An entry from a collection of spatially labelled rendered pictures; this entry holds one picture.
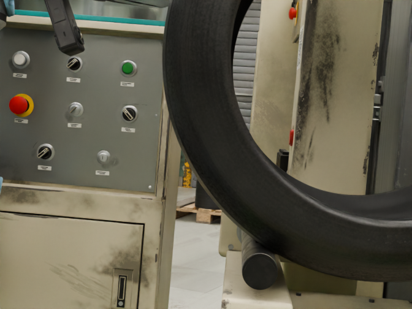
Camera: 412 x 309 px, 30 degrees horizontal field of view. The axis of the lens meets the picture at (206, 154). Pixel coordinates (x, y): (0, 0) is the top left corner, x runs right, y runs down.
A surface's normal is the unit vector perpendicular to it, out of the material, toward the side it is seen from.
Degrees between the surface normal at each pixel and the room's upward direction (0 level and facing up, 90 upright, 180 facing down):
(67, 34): 88
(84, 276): 90
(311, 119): 90
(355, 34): 90
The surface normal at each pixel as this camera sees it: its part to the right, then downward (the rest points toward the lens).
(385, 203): -0.07, -0.13
